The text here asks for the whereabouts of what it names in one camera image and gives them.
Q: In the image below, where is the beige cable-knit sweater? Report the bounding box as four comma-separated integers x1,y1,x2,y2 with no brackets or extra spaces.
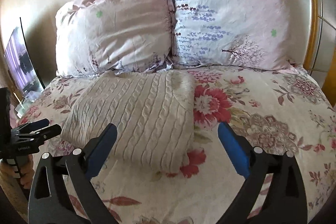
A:
61,70,195,173

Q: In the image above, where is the person's left hand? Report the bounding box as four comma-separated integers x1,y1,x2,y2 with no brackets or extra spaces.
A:
1,155,35,189

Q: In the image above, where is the dark framed mirror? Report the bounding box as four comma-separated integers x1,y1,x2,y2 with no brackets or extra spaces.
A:
4,18,45,97

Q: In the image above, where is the floral bed sheet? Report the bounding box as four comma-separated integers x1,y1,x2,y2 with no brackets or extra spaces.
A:
21,66,335,223

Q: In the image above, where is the pink floral left pillow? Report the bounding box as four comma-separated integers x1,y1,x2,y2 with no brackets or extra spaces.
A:
55,0,172,77

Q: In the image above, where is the pink floral pillow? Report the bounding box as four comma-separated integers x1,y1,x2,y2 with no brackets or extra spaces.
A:
55,0,172,77
167,0,290,71

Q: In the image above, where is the pink floral right pillow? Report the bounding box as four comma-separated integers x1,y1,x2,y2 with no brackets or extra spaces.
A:
167,0,290,71

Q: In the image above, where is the yellow wooden bed frame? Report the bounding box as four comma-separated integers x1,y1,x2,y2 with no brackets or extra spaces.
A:
289,0,335,106

